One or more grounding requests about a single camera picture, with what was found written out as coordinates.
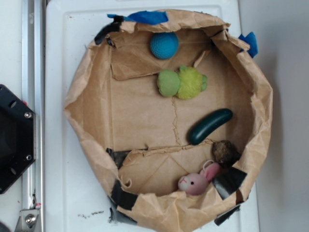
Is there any green plush animal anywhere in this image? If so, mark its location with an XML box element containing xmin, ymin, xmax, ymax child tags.
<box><xmin>157</xmin><ymin>65</ymin><xmax>208</xmax><ymax>100</ymax></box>

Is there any brown paper bag tray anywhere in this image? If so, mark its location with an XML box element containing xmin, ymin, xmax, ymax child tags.
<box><xmin>64</xmin><ymin>9</ymin><xmax>273</xmax><ymax>232</ymax></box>

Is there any dark green toy cucumber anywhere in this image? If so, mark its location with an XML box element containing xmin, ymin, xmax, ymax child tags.
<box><xmin>187</xmin><ymin>108</ymin><xmax>233</xmax><ymax>145</ymax></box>

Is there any blue dimpled ball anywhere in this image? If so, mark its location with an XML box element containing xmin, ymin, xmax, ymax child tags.
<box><xmin>150</xmin><ymin>32</ymin><xmax>179</xmax><ymax>59</ymax></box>

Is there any brown rock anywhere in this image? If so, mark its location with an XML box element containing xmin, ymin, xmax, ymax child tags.
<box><xmin>212</xmin><ymin>140</ymin><xmax>241</xmax><ymax>169</ymax></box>

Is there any pink plush bunny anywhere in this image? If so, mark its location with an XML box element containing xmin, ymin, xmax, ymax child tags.
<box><xmin>178</xmin><ymin>160</ymin><xmax>221</xmax><ymax>196</ymax></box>

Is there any blue tape piece top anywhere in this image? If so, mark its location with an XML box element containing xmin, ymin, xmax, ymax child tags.
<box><xmin>107</xmin><ymin>11</ymin><xmax>169</xmax><ymax>25</ymax></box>

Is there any blue tape piece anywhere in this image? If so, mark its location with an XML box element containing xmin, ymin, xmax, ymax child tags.
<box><xmin>107</xmin><ymin>11</ymin><xmax>169</xmax><ymax>25</ymax></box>
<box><xmin>239</xmin><ymin>32</ymin><xmax>258</xmax><ymax>58</ymax></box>

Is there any white plastic board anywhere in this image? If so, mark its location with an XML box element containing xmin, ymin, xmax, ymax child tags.
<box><xmin>44</xmin><ymin>0</ymin><xmax>260</xmax><ymax>232</ymax></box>

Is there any blue tape piece right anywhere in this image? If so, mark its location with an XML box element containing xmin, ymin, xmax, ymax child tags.
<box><xmin>239</xmin><ymin>32</ymin><xmax>258</xmax><ymax>58</ymax></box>

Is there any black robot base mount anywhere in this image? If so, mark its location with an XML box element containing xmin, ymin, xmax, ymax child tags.
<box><xmin>0</xmin><ymin>84</ymin><xmax>35</xmax><ymax>194</ymax></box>

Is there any aluminium rail frame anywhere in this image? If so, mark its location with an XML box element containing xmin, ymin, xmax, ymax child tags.
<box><xmin>15</xmin><ymin>0</ymin><xmax>47</xmax><ymax>232</ymax></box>

